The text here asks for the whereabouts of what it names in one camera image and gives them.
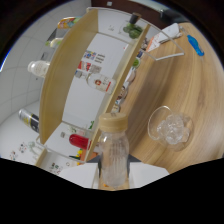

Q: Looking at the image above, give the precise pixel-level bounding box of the white wooden two-tier rack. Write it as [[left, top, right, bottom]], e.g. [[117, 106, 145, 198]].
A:
[[34, 6, 186, 168]]

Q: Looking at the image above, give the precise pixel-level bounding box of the blue liquid bottle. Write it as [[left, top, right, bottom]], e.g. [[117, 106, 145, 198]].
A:
[[186, 34, 205, 57]]

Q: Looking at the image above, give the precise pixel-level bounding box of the large clear bottle cork lid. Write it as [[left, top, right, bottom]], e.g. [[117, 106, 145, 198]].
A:
[[97, 112, 130, 189]]

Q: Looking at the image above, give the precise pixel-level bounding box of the white milk bottle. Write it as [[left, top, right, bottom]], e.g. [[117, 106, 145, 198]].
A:
[[27, 59, 51, 79]]

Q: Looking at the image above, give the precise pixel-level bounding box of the red liquid bottle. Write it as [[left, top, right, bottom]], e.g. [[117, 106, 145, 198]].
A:
[[68, 133, 92, 150]]

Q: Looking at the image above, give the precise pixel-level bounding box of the glass with ice cubes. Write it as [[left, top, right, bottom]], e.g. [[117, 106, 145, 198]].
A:
[[147, 105, 195, 152]]

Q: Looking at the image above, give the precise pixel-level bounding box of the multicolour poster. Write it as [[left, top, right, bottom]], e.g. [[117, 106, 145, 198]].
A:
[[82, 49, 98, 61]]

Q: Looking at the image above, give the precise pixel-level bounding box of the black and silver can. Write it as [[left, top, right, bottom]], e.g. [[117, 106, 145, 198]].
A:
[[18, 108, 41, 134]]

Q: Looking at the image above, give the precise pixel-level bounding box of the dark wooden muddler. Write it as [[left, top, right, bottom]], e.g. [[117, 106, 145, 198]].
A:
[[129, 12, 143, 24]]

